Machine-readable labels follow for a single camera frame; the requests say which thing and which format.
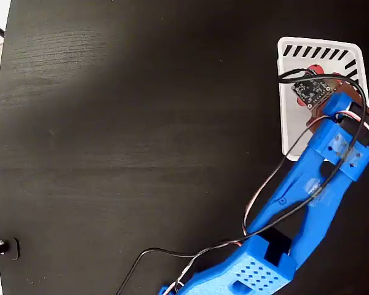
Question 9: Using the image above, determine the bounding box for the turtle toy with clear dome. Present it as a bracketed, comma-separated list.
[296, 63, 343, 107]

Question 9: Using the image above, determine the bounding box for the white plastic basket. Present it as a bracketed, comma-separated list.
[276, 36, 369, 162]

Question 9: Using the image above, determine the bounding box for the black table clamp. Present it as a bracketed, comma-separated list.
[0, 237, 21, 262]

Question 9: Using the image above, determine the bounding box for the bare camera circuit board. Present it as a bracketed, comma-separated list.
[291, 73, 343, 111]

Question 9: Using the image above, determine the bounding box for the red white black servo cable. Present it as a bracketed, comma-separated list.
[171, 111, 369, 294]

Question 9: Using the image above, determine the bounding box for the thin black camera cable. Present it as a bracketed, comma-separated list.
[114, 69, 368, 295]

